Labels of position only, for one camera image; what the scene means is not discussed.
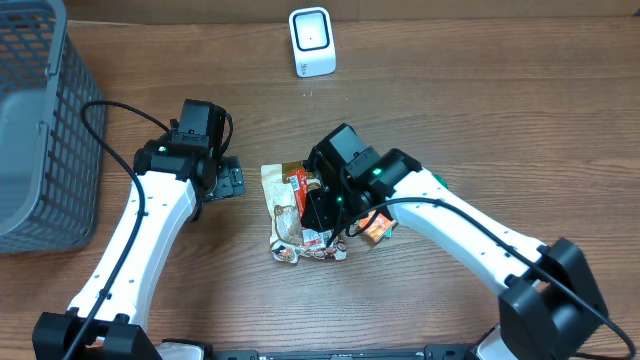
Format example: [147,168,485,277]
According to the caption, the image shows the brown white snack bag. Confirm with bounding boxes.
[261,161,347,264]

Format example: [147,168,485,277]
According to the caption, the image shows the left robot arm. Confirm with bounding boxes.
[32,99,245,360]

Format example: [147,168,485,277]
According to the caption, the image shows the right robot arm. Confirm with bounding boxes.
[302,124,608,359]

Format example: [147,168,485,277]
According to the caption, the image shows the red snack bar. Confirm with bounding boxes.
[288,167,322,248]

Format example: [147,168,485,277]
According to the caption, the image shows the white barcode scanner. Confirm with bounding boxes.
[288,6,337,78]

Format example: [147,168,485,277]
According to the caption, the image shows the teal orange tissue pack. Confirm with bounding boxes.
[356,210,398,245]

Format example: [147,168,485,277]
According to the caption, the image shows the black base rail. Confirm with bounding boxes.
[156,339,474,360]

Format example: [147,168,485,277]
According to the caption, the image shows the grey plastic mesh basket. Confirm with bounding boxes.
[1,0,107,254]

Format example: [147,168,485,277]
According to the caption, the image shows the green lid jar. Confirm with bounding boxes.
[433,174,449,189]

